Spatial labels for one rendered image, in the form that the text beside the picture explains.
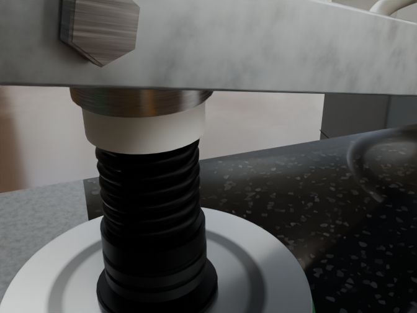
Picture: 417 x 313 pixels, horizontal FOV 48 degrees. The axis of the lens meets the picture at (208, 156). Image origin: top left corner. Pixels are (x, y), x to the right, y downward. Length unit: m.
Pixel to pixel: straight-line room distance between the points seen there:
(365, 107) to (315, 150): 0.92
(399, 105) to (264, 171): 0.92
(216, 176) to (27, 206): 0.20
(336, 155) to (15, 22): 0.47
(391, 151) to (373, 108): 0.85
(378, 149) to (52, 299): 0.43
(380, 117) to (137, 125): 1.23
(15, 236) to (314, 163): 0.33
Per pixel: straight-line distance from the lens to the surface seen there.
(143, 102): 0.23
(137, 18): 0.18
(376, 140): 0.65
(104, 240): 0.30
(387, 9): 0.83
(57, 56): 0.18
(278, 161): 0.57
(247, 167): 0.55
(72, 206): 0.50
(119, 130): 0.25
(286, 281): 0.35
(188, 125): 0.25
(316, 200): 0.50
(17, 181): 2.43
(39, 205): 0.51
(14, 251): 0.45
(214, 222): 0.41
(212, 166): 0.55
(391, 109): 1.42
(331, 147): 0.61
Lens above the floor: 1.11
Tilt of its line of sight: 27 degrees down
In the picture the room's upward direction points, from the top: 1 degrees counter-clockwise
